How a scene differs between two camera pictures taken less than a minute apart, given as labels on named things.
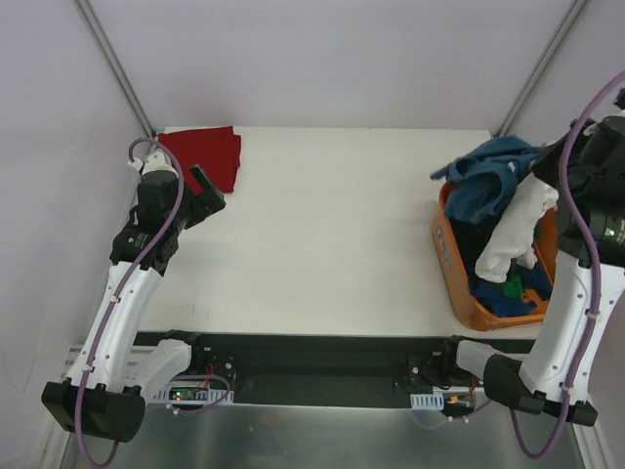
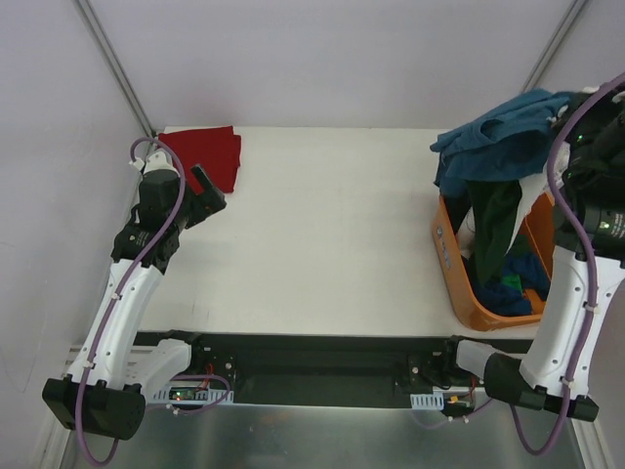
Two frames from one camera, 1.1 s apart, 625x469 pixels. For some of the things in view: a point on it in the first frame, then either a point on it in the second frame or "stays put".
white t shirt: [514, 239] -> [529, 189]
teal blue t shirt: [482, 182] -> [504, 145]
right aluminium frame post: [540, 66] stays put
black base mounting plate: [337, 369] stays put
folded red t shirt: [217, 150] stays put
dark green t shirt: [514, 288] -> [494, 205]
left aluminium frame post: [109, 56] stays put
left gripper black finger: [201, 178] stays put
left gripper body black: [206, 196] stays put
